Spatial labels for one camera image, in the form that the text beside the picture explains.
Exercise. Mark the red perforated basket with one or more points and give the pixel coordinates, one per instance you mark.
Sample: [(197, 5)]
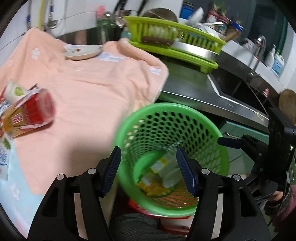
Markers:
[(173, 225)]

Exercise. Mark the green perforated waste basket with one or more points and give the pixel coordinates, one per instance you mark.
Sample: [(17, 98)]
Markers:
[(156, 131)]

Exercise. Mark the yellow snack wrapper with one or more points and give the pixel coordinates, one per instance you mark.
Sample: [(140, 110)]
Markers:
[(151, 185)]

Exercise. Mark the white paper cup green leaf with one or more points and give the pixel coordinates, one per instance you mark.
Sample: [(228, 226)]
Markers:
[(13, 92)]

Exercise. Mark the clear bottle yellow label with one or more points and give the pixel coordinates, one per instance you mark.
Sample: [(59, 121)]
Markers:
[(166, 167)]

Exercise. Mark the red gold drink bottle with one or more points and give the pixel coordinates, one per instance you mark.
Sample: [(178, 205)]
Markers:
[(33, 111)]

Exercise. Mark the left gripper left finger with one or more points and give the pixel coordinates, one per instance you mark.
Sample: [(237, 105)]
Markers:
[(55, 218)]

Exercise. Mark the white bowl in rack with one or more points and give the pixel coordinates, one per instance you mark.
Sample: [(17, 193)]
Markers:
[(196, 17)]

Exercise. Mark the white cat-shaped dish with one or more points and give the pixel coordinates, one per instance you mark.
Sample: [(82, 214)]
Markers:
[(81, 52)]

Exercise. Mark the dark green knife block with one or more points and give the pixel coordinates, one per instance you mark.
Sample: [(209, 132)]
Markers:
[(107, 30)]

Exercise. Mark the steel kitchen sink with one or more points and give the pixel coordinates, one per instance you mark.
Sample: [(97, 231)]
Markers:
[(252, 92)]

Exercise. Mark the white blue detergent bottle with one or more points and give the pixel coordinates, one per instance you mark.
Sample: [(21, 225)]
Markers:
[(278, 64)]

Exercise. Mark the teal cabinet drawer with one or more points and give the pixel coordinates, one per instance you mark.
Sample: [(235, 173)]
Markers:
[(244, 145)]

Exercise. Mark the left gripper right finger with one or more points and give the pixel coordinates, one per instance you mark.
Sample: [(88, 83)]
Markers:
[(241, 216)]

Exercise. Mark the blue white milk carton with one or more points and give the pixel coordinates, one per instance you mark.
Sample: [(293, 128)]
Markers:
[(4, 157)]

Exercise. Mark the steel pot in rack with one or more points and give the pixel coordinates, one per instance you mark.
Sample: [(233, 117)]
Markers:
[(161, 13)]

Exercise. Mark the cleaver with wooden handle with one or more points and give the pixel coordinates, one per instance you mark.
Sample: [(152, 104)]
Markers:
[(182, 47)]

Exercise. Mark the person's right hand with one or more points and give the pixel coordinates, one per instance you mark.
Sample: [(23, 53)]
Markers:
[(276, 196)]

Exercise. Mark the green dish rack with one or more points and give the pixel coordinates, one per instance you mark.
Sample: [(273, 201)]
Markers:
[(140, 26)]

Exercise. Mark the peach flower-pattern towel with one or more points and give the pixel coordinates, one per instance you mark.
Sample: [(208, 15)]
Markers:
[(92, 99)]

